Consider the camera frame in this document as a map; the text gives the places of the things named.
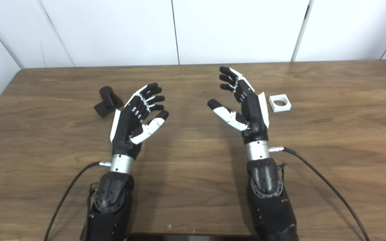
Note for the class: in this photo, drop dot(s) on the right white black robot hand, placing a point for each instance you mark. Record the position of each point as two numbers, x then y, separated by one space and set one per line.
255 117

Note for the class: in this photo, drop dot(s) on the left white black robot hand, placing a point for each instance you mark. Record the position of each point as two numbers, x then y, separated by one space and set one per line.
126 127

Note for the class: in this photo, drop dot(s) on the white square piece with hole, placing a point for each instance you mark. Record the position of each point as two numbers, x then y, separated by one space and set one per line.
273 106

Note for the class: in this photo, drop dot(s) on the black peg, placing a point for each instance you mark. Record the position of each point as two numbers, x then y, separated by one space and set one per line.
106 97

